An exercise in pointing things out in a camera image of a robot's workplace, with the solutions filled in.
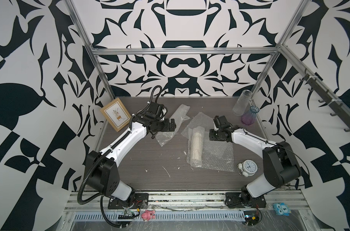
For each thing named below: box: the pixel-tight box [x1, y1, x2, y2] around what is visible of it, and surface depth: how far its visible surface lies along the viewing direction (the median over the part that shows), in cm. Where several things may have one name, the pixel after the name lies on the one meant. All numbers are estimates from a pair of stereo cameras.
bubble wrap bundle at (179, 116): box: [155, 103, 191, 147], surface depth 101 cm
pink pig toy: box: [141, 209, 156, 222], surface depth 70 cm
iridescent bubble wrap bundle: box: [186, 131, 236, 172], surface depth 91 cm
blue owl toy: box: [272, 202, 292, 216], surface depth 73 cm
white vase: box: [189, 126, 205, 168], surface depth 89 cm
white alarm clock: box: [236, 159, 260, 178], surface depth 83 cm
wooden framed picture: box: [100, 97, 132, 133], surface depth 98 cm
